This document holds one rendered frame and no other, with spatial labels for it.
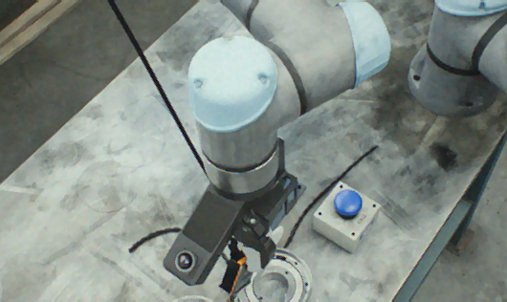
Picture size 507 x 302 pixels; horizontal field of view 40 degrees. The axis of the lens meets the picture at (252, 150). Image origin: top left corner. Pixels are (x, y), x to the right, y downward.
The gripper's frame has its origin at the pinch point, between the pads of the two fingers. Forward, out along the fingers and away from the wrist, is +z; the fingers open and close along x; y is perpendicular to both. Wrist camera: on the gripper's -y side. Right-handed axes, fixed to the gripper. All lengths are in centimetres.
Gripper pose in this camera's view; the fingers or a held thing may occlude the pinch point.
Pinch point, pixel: (242, 263)
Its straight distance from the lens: 86.6
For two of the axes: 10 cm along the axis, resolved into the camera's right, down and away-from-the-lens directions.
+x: -8.1, -4.6, 3.6
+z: 0.5, 5.6, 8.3
